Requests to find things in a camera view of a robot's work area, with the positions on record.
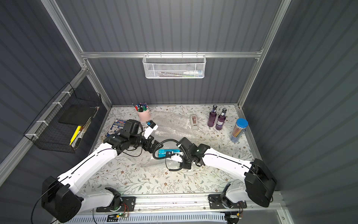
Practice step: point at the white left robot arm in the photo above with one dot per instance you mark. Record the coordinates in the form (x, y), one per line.
(61, 196)

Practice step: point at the blue-lidded pencil tube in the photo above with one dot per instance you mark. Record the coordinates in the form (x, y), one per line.
(239, 128)

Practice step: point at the black wire wall basket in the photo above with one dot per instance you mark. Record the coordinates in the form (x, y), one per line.
(48, 134)

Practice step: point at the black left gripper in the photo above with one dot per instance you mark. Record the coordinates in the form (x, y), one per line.
(149, 143)

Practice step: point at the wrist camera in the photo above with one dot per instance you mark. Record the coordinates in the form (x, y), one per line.
(178, 157)
(151, 127)

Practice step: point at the white wire mesh basket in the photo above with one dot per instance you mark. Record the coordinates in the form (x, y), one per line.
(174, 67)

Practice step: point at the blue children's book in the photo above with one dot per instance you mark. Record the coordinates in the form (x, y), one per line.
(115, 127)

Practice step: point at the purple bottle right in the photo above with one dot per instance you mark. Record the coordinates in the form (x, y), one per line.
(221, 119)

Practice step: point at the yellow highlighter marker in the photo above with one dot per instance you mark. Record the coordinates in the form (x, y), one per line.
(76, 133)

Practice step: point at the purple bottle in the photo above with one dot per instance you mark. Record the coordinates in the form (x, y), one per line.
(221, 119)
(212, 116)

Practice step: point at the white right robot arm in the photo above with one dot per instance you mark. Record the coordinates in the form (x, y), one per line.
(253, 180)

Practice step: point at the pink pen holder cup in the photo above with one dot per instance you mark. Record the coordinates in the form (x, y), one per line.
(145, 116)

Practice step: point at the blue glass bottle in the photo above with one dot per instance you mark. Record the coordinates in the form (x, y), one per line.
(165, 152)

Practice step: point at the clear bubble wrap sheet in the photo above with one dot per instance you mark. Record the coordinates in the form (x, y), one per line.
(170, 126)

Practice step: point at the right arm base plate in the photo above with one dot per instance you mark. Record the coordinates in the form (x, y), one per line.
(217, 202)

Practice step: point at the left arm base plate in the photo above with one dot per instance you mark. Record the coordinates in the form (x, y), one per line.
(122, 204)

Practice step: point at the purple bottle left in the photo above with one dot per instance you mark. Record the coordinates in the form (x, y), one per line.
(212, 116)

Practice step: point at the black notebook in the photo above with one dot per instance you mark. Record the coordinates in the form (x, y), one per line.
(77, 115)

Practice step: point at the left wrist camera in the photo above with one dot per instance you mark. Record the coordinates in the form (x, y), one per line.
(151, 127)

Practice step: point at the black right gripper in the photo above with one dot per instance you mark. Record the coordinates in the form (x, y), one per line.
(184, 151)

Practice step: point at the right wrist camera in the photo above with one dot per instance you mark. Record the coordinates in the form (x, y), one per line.
(178, 157)

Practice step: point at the clear tape dispenser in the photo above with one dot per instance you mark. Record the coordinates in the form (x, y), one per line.
(194, 122)

